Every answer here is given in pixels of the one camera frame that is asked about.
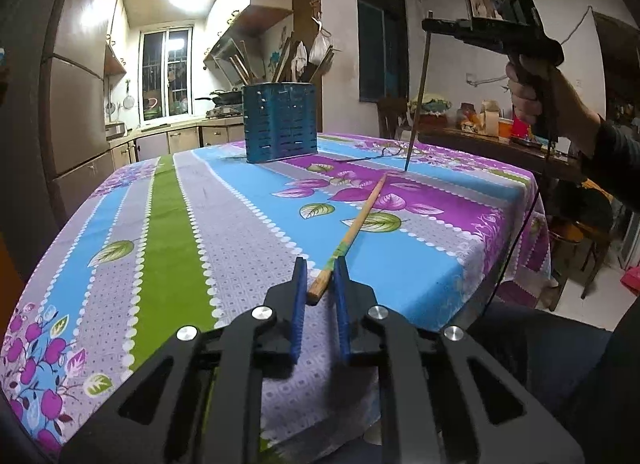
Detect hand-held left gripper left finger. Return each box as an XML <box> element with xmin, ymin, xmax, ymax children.
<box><xmin>60</xmin><ymin>258</ymin><xmax>307</xmax><ymax>464</ymax></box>

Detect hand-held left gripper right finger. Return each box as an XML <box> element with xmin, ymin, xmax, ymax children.
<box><xmin>332</xmin><ymin>259</ymin><xmax>586</xmax><ymax>464</ymax></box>

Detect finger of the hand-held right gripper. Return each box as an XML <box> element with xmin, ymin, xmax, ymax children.
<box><xmin>421</xmin><ymin>18</ymin><xmax>473</xmax><ymax>40</ymax></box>

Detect thin dark chopstick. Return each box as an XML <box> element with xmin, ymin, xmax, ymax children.
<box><xmin>405</xmin><ymin>11</ymin><xmax>434</xmax><ymax>172</ymax></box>

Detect green-banded wooden chopstick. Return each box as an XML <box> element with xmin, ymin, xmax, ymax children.
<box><xmin>306</xmin><ymin>174</ymin><xmax>388</xmax><ymax>306</ymax></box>

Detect set of wooden chopsticks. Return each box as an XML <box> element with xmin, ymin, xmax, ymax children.
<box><xmin>227</xmin><ymin>31</ymin><xmax>336</xmax><ymax>87</ymax></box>

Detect blue perforated utensil holder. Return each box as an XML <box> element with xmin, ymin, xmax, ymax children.
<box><xmin>242</xmin><ymin>82</ymin><xmax>319</xmax><ymax>165</ymax></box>

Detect person's right forearm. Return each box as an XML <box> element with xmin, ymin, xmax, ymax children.
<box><xmin>585</xmin><ymin>116</ymin><xmax>640</xmax><ymax>210</ymax></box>

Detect person's right hand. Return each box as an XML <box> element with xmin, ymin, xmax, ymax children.
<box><xmin>505</xmin><ymin>55</ymin><xmax>603</xmax><ymax>155</ymax></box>

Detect framed picture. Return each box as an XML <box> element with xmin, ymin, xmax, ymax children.
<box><xmin>465</xmin><ymin>0</ymin><xmax>503</xmax><ymax>20</ymax></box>

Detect dark curtained window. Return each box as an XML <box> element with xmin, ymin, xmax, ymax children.
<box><xmin>356</xmin><ymin>0</ymin><xmax>408</xmax><ymax>104</ymax></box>

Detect floral striped tablecloth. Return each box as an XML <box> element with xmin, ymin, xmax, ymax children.
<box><xmin>0</xmin><ymin>133</ymin><xmax>553</xmax><ymax>464</ymax></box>

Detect wooden chair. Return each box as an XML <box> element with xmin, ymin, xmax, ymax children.
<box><xmin>377</xmin><ymin>96</ymin><xmax>416</xmax><ymax>141</ymax></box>

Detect dark wooden side table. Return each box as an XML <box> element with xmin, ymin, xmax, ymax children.
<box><xmin>417</xmin><ymin>126</ymin><xmax>588</xmax><ymax>182</ymax></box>

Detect white plastic bag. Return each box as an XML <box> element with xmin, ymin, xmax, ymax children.
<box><xmin>309</xmin><ymin>26</ymin><xmax>333</xmax><ymax>65</ymax></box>

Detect beige cloth bags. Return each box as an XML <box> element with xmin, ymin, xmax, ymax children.
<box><xmin>292</xmin><ymin>41</ymin><xmax>308</xmax><ymax>82</ymax></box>

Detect beige base kitchen cabinets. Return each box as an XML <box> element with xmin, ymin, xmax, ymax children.
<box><xmin>107</xmin><ymin>121</ymin><xmax>248</xmax><ymax>170</ymax></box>

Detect steel range hood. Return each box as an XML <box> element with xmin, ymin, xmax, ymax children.
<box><xmin>202</xmin><ymin>26</ymin><xmax>261</xmax><ymax>85</ymax></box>

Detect wooden stool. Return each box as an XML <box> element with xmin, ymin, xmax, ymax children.
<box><xmin>547</xmin><ymin>184</ymin><xmax>617</xmax><ymax>311</ymax></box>

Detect black wok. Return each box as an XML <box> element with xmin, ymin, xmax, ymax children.
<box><xmin>195</xmin><ymin>89</ymin><xmax>243</xmax><ymax>107</ymax></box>

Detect person's leg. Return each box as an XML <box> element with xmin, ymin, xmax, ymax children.
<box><xmin>465</xmin><ymin>301</ymin><xmax>640</xmax><ymax>464</ymax></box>

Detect barred kitchen window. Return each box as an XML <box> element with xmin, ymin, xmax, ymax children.
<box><xmin>137</xmin><ymin>26</ymin><xmax>193</xmax><ymax>122</ymax></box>

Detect silver refrigerator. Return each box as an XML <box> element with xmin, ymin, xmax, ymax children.
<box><xmin>0</xmin><ymin>0</ymin><xmax>126</xmax><ymax>230</ymax></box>

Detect black cable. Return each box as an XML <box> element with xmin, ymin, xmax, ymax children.
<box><xmin>480</xmin><ymin>141</ymin><xmax>557</xmax><ymax>320</ymax></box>

